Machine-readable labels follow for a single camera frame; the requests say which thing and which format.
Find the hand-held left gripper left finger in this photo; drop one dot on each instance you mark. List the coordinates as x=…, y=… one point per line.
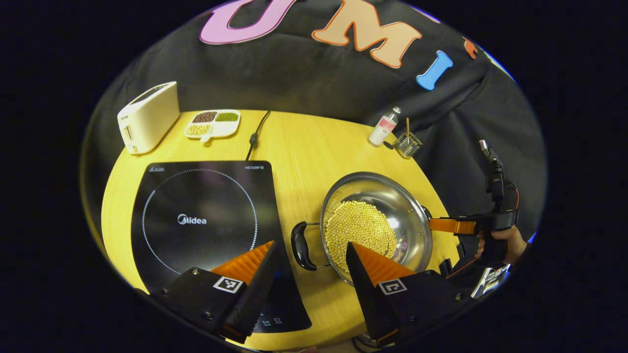
x=257, y=289

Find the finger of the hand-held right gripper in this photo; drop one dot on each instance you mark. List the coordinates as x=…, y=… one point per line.
x=451, y=226

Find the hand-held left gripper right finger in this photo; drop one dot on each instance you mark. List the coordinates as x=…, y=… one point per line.
x=365, y=289

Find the black induction cooktop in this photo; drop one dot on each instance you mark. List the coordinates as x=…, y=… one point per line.
x=196, y=196

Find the pile of yellow soybeans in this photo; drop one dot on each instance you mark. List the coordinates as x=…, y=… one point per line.
x=358, y=225

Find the clear glass holder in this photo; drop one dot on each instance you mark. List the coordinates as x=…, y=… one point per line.
x=408, y=146

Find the wooden stick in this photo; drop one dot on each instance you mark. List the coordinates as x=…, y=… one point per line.
x=407, y=127

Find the clear bottle with pink label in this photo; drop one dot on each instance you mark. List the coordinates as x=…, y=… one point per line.
x=383, y=128

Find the white divided dish of beans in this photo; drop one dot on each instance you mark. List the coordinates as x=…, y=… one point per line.
x=221, y=126

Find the white toaster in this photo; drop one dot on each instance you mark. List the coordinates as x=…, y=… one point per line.
x=147, y=117

